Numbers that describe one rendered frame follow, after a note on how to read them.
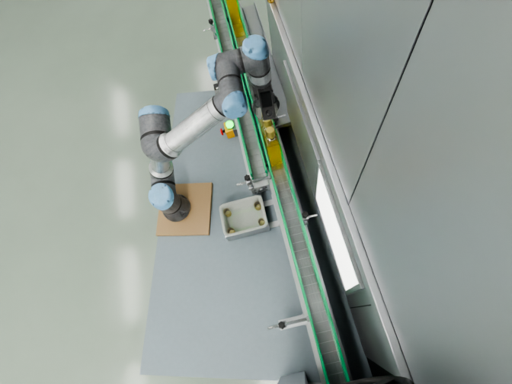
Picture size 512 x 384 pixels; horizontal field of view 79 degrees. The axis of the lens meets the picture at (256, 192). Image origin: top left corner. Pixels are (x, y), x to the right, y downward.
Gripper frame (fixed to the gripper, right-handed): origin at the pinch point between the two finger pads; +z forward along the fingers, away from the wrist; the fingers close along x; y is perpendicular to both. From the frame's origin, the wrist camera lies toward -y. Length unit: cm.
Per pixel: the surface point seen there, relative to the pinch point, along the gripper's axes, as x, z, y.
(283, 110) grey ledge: -10.9, 37.2, 27.8
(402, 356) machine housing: -17, -15, -87
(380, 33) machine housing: -16, -68, -39
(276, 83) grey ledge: -11, 37, 47
